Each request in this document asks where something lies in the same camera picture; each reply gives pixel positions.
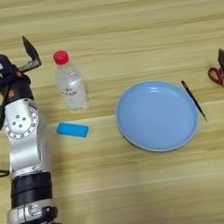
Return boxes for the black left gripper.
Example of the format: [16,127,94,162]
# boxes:
[0,34,48,106]

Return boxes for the clear plastic bottle red cap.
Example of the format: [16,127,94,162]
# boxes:
[51,47,90,114]

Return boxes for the light blue round plate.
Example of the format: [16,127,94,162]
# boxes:
[110,74,204,158]

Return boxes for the thin black tweezers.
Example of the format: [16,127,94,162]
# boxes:
[180,77,208,126]

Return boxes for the blue rectangular eraser block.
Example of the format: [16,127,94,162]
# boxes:
[54,117,91,142]

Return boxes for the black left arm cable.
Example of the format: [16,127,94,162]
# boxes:
[0,92,20,178]

